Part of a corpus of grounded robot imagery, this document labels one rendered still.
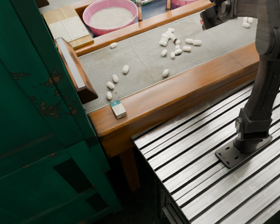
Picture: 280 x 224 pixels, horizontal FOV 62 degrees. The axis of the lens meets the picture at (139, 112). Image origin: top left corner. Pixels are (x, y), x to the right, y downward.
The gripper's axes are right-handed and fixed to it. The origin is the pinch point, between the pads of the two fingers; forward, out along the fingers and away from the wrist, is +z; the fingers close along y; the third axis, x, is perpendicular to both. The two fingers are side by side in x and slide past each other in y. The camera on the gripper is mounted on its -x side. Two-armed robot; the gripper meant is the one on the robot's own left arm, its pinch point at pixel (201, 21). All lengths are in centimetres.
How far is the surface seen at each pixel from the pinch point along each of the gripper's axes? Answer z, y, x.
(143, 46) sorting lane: 10.5, 23.7, 1.1
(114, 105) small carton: -13, 48, 15
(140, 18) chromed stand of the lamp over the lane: 19.0, 17.7, -10.8
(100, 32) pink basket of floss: 24.5, 36.3, -11.1
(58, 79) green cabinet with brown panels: -40, 59, 1
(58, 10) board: 39, 49, -28
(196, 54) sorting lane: -1.3, 7.2, 11.4
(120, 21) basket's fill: 27.9, 24.6, -13.5
